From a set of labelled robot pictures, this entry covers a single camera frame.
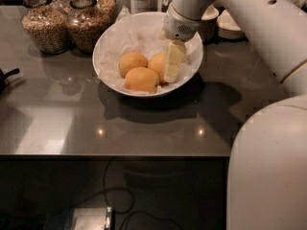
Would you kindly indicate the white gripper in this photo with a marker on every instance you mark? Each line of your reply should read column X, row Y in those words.
column 179, row 25

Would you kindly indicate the orange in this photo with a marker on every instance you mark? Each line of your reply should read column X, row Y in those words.
column 157, row 63
column 142, row 79
column 130, row 61

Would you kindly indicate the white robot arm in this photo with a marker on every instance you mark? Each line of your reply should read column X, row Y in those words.
column 267, row 170

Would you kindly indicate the white bowl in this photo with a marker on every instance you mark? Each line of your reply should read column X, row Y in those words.
column 105, row 45

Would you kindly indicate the left stack paper bowls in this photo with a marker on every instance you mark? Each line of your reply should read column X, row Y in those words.
column 208, row 23

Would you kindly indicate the stack paper bowls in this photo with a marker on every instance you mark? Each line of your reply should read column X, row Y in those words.
column 208, row 23
column 227, row 27

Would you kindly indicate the white paper liner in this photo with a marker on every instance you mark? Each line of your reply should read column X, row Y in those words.
column 140, row 32

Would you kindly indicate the right stack paper bowls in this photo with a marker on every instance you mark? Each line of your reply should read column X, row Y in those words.
column 227, row 27

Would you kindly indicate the back glass grain jar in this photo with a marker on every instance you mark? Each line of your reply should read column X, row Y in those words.
column 109, row 7

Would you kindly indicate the glass grain jar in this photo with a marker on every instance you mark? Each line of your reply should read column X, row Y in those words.
column 45, row 26
column 109, row 7
column 86, row 23

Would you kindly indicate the middle glass grain jar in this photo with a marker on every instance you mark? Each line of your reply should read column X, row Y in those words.
column 86, row 23

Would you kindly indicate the left glass grain jar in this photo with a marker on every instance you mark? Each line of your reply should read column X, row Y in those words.
column 45, row 26

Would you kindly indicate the metal box below table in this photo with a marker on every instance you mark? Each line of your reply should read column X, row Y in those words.
column 80, row 219

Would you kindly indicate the black handle object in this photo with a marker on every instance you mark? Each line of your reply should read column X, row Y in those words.
column 4, row 78

